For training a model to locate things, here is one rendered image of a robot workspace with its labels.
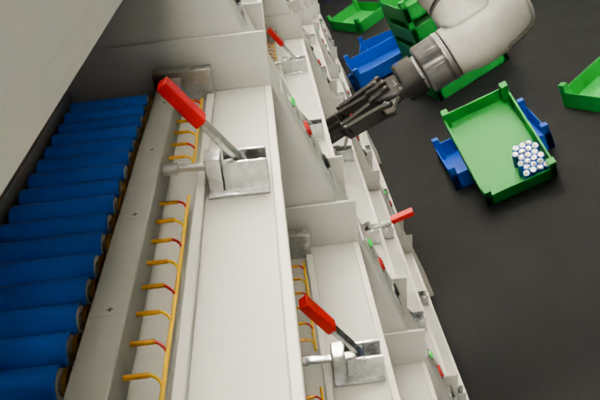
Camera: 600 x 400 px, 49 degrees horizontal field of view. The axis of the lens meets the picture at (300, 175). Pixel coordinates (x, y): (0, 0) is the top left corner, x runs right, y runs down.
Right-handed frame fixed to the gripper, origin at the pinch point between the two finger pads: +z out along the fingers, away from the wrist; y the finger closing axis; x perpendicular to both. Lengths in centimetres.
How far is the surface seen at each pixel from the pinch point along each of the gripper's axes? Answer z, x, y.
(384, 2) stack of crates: -24, -28, 128
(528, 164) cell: -31, -59, 42
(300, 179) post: -5, 21, -52
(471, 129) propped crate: -25, -53, 63
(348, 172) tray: -0.4, -6.3, -5.5
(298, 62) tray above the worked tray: -4.3, 14.4, -1.2
